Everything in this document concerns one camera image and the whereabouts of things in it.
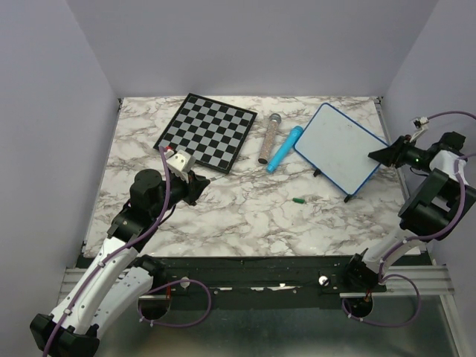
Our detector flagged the blue toy microphone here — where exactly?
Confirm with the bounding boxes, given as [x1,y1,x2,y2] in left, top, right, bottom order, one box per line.
[266,126,303,173]

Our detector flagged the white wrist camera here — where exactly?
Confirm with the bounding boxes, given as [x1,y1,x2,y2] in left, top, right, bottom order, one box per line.
[165,148,196,183]
[410,117,429,142]

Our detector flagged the blue framed whiteboard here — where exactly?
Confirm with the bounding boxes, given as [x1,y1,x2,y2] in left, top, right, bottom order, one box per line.
[294,103,388,202]

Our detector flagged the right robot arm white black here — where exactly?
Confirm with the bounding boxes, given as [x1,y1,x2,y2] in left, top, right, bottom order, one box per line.
[342,132,475,292]

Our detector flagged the glitter tube silver cap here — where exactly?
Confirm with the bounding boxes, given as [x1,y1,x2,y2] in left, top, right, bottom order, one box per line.
[258,113,282,164]

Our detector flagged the black grey chessboard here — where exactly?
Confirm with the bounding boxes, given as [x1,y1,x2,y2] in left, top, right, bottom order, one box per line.
[153,93,257,175]

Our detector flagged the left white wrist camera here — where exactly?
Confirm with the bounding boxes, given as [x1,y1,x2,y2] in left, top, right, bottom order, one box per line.
[165,148,196,183]

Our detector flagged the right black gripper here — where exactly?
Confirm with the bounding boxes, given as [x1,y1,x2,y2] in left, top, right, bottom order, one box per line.
[367,135,431,174]

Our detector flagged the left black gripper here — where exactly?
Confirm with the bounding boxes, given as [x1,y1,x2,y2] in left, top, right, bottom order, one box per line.
[150,169,210,219]

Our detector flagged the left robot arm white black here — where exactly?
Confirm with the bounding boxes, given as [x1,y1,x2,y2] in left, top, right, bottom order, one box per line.
[30,169,210,356]

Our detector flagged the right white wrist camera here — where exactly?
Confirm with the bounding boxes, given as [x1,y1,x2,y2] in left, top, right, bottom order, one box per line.
[410,117,429,142]

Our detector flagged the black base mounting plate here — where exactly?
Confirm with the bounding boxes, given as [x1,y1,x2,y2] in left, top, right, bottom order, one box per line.
[98,256,386,315]

